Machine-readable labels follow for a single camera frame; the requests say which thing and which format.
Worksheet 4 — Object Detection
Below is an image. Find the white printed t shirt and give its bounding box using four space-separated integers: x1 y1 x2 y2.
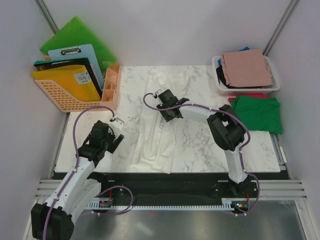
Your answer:
130 68 189 174

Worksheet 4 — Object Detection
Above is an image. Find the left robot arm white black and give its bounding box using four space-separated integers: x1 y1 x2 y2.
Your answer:
31 118 124 240

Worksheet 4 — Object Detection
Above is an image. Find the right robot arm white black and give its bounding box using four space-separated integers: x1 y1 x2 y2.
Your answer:
154 89 251 197

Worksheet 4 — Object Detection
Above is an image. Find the peach compartment organizer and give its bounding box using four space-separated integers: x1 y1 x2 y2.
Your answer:
101 62 122 111

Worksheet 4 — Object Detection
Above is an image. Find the white laundry basket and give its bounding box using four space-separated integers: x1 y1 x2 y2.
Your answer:
211 55 281 96

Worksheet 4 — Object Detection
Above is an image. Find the orange mesh file holder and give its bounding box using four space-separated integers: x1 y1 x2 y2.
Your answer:
34 55 111 113

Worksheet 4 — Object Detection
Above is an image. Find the red t shirt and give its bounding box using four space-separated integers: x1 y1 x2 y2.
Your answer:
228 93 270 104

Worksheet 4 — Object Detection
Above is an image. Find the black garment in basket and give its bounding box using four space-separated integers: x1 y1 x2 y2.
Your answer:
216 65 229 88

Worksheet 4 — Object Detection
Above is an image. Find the yellow folder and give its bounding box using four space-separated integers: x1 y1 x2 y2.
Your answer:
31 64 101 102

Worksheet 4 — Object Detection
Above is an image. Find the green t shirt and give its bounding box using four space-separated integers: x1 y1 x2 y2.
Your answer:
230 96 283 134

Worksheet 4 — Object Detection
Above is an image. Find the pink folded t shirt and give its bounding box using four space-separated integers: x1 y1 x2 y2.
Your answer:
221 49 273 88

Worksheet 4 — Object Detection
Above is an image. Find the light blue clipboard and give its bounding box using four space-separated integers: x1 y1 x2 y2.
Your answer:
48 44 105 89

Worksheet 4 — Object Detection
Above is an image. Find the black folder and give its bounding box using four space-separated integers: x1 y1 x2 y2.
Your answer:
33 57 103 84

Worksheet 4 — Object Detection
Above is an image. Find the green plastic board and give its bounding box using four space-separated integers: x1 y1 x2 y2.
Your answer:
40 16 117 72

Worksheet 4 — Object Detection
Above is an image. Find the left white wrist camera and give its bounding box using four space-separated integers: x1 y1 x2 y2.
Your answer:
108 117 125 136

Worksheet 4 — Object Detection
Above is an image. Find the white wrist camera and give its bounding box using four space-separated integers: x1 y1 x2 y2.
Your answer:
108 117 125 136
153 89 165 99

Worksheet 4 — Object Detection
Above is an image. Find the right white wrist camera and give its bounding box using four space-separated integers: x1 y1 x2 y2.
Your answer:
153 89 165 99

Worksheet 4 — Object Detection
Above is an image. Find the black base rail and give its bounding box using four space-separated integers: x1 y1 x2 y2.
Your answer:
87 171 291 207

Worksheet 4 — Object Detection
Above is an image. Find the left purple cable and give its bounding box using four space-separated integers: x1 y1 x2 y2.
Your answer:
42 105 133 240

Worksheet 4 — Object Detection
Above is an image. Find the white cable duct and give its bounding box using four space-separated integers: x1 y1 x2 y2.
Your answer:
85 198 235 211

